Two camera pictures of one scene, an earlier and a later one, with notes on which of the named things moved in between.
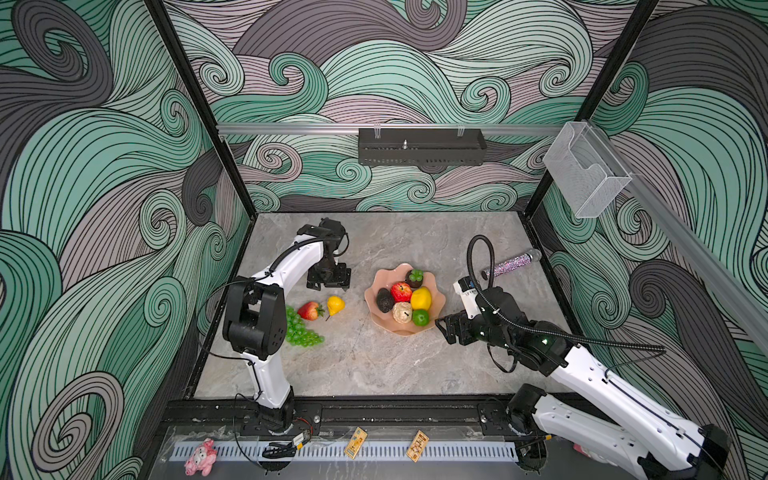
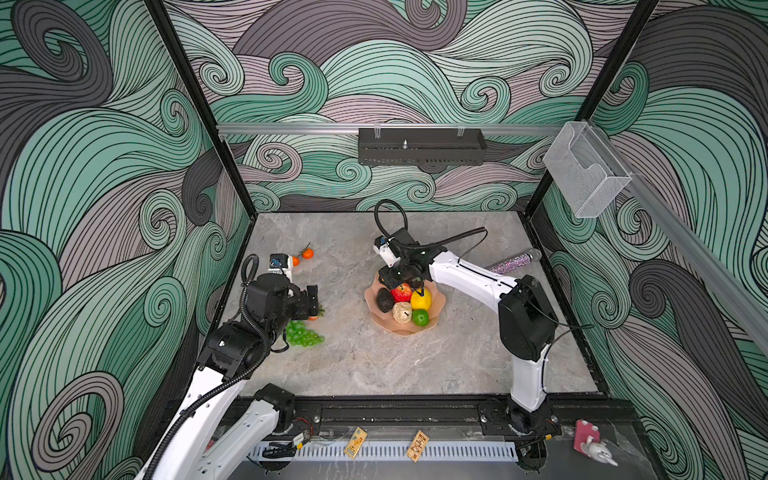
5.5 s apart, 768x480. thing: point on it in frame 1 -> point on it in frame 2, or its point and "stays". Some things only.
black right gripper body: [470, 329] -> [396, 274]
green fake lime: [420, 317] stays
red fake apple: [401, 292] stays
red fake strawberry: [311, 310] stays
